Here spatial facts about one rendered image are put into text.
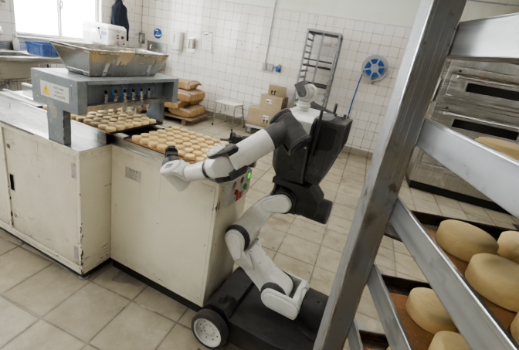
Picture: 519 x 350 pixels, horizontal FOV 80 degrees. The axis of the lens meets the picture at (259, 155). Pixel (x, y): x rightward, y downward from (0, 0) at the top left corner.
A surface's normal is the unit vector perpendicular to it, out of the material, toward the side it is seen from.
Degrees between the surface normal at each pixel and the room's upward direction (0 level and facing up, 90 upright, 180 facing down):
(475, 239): 0
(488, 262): 0
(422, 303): 0
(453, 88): 90
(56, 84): 90
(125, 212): 90
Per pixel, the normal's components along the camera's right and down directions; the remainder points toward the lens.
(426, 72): -0.07, 0.32
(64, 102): -0.41, 0.24
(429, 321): -0.59, 0.17
